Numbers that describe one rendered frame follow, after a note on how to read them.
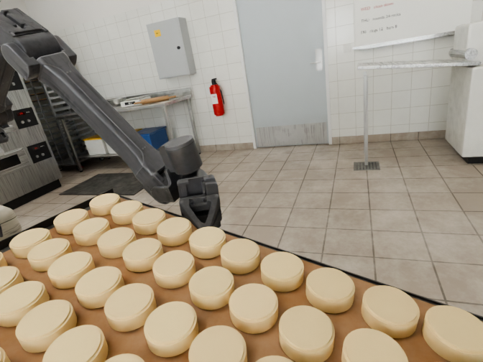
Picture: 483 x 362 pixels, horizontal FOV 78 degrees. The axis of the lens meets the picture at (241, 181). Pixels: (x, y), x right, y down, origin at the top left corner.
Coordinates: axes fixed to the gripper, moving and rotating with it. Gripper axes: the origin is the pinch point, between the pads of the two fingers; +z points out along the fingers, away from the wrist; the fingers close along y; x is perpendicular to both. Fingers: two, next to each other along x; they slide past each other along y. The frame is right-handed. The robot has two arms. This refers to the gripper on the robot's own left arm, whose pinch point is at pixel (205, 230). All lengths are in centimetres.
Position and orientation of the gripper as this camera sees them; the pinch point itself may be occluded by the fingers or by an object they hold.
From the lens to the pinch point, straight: 46.7
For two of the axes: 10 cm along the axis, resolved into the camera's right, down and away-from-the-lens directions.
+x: -9.7, 1.6, -1.7
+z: 2.2, 3.9, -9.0
